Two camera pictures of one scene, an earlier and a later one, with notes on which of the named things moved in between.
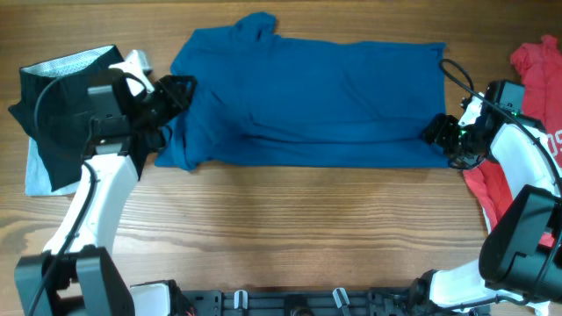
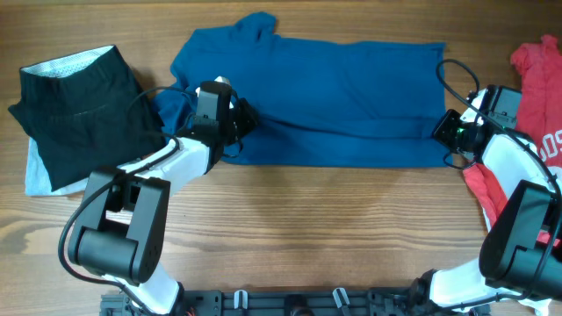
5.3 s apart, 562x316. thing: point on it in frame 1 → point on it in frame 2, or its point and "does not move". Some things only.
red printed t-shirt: x=539 y=64 does not move
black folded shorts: x=54 y=106 does not move
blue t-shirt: x=259 y=104 does not move
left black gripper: x=165 y=89 → x=245 y=111
